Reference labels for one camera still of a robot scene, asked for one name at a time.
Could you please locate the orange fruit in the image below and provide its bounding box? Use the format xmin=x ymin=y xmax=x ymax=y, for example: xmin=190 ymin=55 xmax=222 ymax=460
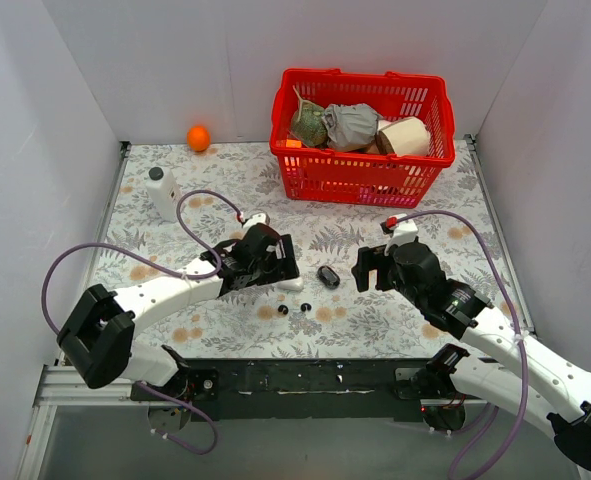
xmin=186 ymin=125 xmax=211 ymax=152

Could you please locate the beige paper roll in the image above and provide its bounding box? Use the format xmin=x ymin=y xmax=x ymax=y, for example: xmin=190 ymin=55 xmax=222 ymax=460
xmin=375 ymin=116 xmax=431 ymax=157

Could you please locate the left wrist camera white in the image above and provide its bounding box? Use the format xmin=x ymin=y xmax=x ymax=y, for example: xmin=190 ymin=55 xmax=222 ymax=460
xmin=241 ymin=212 xmax=270 ymax=228

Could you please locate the floral table cloth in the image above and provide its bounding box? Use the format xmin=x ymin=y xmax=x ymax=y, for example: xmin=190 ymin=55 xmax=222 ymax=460
xmin=69 ymin=140 xmax=534 ymax=360

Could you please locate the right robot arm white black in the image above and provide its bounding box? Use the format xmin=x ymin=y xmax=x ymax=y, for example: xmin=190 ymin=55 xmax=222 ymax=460
xmin=351 ymin=241 xmax=591 ymax=472

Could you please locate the black earbud charging case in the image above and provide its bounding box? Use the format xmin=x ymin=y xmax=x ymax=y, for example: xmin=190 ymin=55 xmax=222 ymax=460
xmin=317 ymin=265 xmax=341 ymax=289

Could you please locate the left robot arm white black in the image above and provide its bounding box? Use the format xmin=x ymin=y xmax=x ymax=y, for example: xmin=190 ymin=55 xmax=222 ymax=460
xmin=57 ymin=223 xmax=301 ymax=400

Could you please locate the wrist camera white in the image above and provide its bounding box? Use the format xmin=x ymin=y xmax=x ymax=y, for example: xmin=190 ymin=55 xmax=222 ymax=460
xmin=241 ymin=212 xmax=270 ymax=228
xmin=380 ymin=214 xmax=418 ymax=247

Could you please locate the red plastic shopping basket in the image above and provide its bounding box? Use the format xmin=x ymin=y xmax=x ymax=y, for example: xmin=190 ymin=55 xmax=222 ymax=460
xmin=269 ymin=68 xmax=456 ymax=209

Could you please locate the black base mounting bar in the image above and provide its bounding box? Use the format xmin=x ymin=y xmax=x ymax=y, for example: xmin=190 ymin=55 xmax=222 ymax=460
xmin=129 ymin=357 xmax=486 ymax=424

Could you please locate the grey crumpled bag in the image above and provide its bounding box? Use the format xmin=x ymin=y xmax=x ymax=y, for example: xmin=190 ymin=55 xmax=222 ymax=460
xmin=322 ymin=103 xmax=382 ymax=152

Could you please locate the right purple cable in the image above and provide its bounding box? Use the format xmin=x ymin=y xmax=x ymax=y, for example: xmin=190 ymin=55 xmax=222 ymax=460
xmin=394 ymin=209 xmax=531 ymax=480

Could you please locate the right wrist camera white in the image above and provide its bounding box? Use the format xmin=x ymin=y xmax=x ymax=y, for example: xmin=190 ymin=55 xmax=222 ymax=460
xmin=380 ymin=214 xmax=418 ymax=247

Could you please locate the white earbud charging case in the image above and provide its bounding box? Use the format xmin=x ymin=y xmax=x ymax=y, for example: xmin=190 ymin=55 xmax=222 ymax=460
xmin=276 ymin=277 xmax=304 ymax=292

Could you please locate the white bottle black cap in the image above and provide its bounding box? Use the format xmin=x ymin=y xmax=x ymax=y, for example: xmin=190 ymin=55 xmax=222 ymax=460
xmin=145 ymin=166 xmax=181 ymax=222

